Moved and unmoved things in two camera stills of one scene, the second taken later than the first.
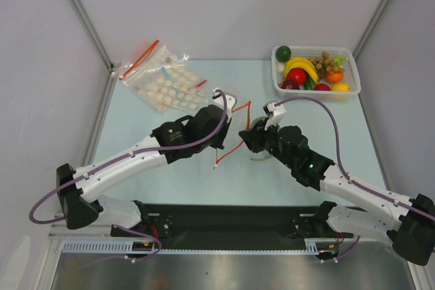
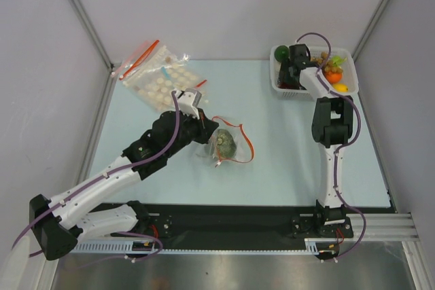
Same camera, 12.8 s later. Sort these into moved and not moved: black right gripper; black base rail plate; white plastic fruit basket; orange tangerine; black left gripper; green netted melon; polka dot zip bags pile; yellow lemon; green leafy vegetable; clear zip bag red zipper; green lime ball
Moved: black right gripper; black left gripper; clear zip bag red zipper; green netted melon
Not moved: yellow lemon; white plastic fruit basket; black base rail plate; polka dot zip bags pile; green leafy vegetable; orange tangerine; green lime ball
